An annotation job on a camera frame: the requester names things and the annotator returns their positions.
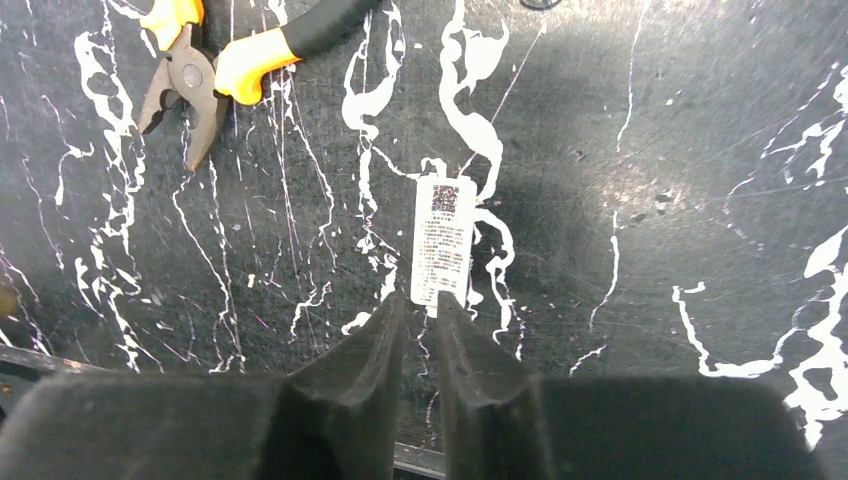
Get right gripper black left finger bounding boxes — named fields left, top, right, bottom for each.
left=1, top=294, right=406, bottom=479

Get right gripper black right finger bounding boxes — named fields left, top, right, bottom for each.
left=437, top=292, right=826, bottom=479

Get orange handled pliers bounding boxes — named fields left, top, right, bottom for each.
left=136, top=0, right=377, bottom=172

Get white remote battery cover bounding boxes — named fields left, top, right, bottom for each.
left=410, top=174, right=477, bottom=318

